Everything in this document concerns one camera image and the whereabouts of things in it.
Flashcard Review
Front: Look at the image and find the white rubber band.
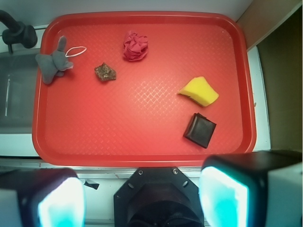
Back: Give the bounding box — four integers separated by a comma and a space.
65, 46, 87, 58

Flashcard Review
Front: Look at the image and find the brown rock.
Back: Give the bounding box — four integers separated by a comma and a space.
94, 62, 116, 82

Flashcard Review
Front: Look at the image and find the grey plush elephant toy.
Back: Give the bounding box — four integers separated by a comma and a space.
35, 36, 73, 85

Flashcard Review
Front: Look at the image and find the yellow sponge piece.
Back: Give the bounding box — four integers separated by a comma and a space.
178, 76, 219, 107

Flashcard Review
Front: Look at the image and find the black octagonal mount plate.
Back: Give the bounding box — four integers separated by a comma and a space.
113, 167, 205, 227

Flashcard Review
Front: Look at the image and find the red plastic tray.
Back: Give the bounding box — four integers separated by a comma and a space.
32, 12, 256, 167

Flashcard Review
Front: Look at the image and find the dark brown leather wallet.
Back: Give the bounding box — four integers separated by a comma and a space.
183, 113, 216, 148

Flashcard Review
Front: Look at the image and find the crumpled red paper ball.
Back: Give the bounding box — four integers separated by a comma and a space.
123, 30, 148, 61

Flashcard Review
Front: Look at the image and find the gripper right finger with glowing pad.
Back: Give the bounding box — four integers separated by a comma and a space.
198, 150, 303, 227

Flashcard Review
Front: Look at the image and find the grey metal sink basin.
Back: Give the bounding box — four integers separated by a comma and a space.
0, 49, 40, 134

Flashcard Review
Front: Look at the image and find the black faucet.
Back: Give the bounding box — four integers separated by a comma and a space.
0, 10, 38, 54

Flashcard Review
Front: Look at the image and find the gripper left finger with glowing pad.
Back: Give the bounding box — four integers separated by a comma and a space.
0, 168, 86, 227

